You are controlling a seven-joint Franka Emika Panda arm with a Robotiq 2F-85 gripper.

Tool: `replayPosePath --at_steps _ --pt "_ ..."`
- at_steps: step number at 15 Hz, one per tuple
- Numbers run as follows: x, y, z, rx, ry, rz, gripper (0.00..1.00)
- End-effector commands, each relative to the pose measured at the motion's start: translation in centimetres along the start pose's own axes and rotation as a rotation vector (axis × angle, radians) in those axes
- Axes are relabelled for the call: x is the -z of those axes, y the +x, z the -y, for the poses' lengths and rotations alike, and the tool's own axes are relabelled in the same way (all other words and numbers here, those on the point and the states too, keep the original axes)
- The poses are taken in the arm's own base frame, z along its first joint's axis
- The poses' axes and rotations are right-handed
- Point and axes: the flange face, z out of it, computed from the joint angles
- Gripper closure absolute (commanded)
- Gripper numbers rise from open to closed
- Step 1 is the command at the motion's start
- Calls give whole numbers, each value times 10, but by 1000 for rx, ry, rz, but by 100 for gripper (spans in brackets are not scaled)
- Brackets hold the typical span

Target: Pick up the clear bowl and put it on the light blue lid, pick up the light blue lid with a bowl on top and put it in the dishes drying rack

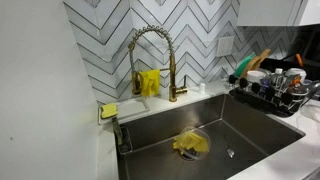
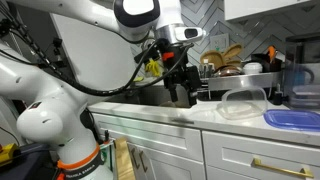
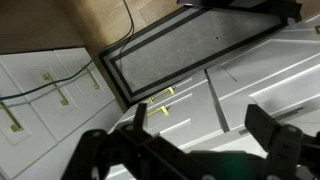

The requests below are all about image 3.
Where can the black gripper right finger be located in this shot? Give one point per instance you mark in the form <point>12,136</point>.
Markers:
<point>287,146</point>

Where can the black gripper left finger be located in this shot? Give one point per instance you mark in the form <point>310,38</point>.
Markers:
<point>144,156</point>

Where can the white counter base cabinet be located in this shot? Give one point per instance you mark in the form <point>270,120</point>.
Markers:
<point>281,75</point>

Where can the white island cabinet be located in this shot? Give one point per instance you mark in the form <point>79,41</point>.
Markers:
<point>49,99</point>

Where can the grey black-bordered floor mat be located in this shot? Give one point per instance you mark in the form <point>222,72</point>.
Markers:
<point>178,45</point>

